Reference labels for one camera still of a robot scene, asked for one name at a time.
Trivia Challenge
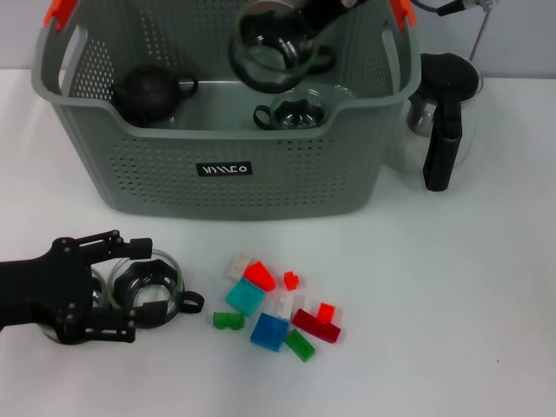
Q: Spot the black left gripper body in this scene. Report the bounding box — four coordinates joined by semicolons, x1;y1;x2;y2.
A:
0;236;96;348

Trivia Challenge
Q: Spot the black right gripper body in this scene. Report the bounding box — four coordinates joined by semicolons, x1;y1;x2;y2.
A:
310;0;370;32

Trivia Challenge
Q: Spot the glass jar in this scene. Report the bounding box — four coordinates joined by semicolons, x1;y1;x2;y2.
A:
228;0;336;95

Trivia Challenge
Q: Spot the glass teapot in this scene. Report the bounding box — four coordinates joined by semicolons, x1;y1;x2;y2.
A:
253;89;327;131
106;248;205;329

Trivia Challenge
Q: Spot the glass teacup with black holder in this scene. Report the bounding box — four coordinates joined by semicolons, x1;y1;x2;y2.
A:
38;267;114;347

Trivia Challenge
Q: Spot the green car shaped block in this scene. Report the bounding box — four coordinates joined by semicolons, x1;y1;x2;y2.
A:
211;310;245;332

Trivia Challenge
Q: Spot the teal square block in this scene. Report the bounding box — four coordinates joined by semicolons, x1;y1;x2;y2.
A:
224;277;266;316

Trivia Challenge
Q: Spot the translucent white pink block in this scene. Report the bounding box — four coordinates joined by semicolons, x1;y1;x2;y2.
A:
222;253;254;281

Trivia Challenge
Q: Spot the grey perforated plastic storage basket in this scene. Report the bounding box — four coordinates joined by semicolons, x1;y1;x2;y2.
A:
32;0;420;225

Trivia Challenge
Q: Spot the orange red sloped block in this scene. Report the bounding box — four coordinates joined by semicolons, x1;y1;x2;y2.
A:
242;260;277;292

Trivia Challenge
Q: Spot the blue square block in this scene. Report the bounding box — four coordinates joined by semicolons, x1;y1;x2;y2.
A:
249;311;290;353

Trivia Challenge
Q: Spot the white small block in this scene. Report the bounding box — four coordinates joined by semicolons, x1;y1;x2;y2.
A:
273;293;306;321

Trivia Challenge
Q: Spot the green rectangular block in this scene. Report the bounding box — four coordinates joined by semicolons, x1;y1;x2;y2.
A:
283;328;317;363

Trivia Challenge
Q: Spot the dark red long block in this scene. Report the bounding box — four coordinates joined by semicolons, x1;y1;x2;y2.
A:
290;308;342;344

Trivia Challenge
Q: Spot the red small square block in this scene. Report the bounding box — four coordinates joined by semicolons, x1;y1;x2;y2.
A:
315;302;337;325

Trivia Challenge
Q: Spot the black ceramic teapot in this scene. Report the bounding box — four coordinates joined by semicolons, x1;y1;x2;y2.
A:
111;64;200;129

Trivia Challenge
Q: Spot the right gripper cable with connectors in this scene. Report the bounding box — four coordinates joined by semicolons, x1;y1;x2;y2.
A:
412;0;494;17

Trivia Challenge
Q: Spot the glass kettle with black handle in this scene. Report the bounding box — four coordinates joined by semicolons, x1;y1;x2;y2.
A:
386;51;484;193

